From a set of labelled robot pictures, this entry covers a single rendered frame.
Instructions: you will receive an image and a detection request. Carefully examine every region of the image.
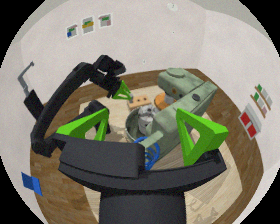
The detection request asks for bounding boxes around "tan wooden block with round holes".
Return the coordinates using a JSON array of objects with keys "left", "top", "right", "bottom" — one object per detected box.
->
[{"left": 127, "top": 95, "right": 151, "bottom": 112}]

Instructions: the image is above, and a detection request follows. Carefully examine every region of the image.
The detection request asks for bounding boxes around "blue coiled hose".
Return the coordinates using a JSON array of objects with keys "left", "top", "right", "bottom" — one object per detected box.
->
[{"left": 133, "top": 137, "right": 160, "bottom": 171}]

